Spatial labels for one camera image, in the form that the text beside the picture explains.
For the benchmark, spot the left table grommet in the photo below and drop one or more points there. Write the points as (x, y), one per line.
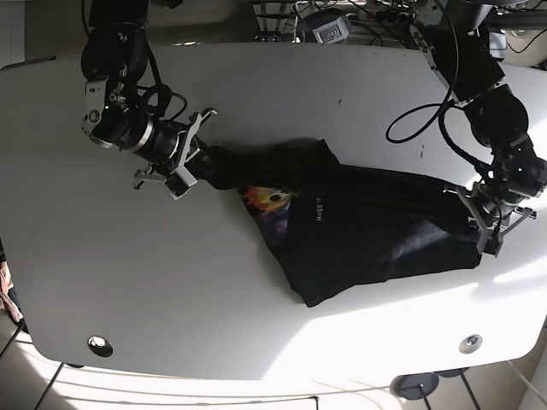
(100, 346)

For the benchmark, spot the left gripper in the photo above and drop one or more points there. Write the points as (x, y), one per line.
(492, 215)

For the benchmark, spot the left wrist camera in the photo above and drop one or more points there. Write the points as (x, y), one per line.
(493, 246)

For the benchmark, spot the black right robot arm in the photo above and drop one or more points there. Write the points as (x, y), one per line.
(126, 100)

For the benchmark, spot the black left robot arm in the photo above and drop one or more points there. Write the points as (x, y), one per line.
(446, 33)

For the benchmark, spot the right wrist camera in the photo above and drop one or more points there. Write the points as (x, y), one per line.
(178, 184)

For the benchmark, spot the right table grommet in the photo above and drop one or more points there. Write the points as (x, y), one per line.
(471, 344)

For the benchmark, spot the grey power adapter box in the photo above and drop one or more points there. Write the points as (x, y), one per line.
(497, 44)

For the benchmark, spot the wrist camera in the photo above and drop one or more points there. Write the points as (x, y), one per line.
(178, 184)
(493, 246)

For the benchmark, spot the black T-shirt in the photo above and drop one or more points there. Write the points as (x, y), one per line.
(333, 226)

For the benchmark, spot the table grommet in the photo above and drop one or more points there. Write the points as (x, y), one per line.
(471, 344)
(100, 346)

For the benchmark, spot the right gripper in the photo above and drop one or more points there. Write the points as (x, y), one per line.
(167, 146)

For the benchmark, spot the grey socket box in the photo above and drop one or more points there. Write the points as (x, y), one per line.
(327, 26)

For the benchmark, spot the round black stand base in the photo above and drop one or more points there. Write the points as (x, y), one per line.
(414, 387)

